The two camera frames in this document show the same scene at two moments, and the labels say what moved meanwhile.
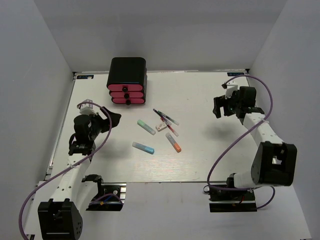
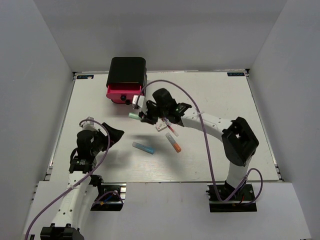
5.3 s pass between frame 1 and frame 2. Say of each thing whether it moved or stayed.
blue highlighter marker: stayed
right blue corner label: stayed
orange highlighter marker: stayed
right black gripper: moved
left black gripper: moved
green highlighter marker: moved
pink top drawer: moved
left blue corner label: stayed
